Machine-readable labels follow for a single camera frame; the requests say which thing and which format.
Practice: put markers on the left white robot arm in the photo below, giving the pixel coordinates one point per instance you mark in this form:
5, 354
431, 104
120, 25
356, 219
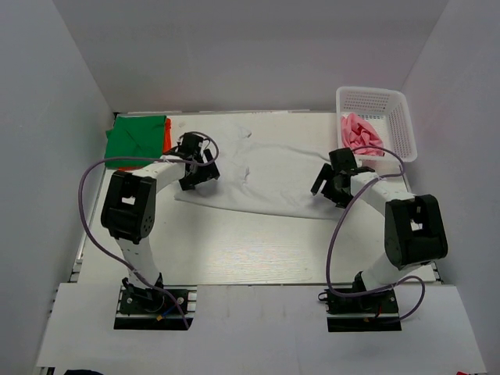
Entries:
129, 209

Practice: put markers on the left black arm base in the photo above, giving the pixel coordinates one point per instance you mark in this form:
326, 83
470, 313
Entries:
150, 310

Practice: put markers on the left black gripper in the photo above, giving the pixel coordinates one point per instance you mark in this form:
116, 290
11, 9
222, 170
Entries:
208, 172

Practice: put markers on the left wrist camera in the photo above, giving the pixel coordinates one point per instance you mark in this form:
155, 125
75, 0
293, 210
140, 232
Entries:
191, 142

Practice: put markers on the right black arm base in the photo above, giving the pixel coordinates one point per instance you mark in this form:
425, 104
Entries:
372, 313

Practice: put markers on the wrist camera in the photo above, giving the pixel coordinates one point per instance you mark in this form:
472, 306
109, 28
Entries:
342, 160
191, 142

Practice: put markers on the white plastic basket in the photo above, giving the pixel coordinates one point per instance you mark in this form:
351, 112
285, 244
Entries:
387, 113

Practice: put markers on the folded orange t shirt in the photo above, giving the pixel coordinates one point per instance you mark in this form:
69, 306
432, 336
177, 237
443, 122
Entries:
167, 136

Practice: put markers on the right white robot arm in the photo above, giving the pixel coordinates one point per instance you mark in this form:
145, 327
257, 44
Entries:
414, 233

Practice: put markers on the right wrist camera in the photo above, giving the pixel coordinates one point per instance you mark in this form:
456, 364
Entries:
342, 160

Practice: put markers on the white t shirt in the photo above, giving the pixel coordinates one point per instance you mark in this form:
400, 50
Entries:
264, 177

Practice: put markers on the folded green t shirt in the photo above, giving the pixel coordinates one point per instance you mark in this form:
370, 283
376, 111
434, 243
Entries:
134, 142

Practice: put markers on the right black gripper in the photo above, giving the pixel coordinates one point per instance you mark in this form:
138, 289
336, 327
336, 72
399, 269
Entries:
326, 171

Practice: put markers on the pink t shirt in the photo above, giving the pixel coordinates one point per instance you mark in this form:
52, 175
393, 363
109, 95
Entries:
360, 136

